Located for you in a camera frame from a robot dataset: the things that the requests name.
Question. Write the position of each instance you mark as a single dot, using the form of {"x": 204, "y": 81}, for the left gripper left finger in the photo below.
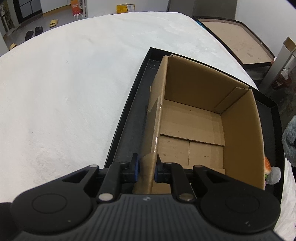
{"x": 115, "y": 176}

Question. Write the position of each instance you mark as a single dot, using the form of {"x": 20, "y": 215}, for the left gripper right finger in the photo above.
{"x": 174, "y": 175}

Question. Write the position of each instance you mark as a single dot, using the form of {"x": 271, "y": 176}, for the brown cardboard box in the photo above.
{"x": 200, "y": 116}

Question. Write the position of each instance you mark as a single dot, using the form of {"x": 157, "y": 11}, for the white paper ball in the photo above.
{"x": 274, "y": 176}

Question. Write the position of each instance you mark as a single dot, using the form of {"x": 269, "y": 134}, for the blue fluffy plush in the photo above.
{"x": 288, "y": 141}

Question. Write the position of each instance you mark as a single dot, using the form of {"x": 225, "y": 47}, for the black shallow tray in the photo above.
{"x": 129, "y": 133}

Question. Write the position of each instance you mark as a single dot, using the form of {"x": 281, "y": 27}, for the hamburger plush toy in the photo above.
{"x": 267, "y": 168}

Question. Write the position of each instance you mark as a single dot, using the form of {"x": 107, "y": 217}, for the yellow slipper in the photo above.
{"x": 53, "y": 23}

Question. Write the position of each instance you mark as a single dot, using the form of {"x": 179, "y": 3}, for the black slipper pair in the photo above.
{"x": 29, "y": 34}

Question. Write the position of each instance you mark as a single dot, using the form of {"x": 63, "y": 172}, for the yellow cardboard box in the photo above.
{"x": 125, "y": 8}

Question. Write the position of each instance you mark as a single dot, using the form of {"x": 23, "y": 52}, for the orange cardboard box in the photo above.
{"x": 76, "y": 6}

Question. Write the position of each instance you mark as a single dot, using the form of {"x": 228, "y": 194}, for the brown board black frame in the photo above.
{"x": 239, "y": 40}

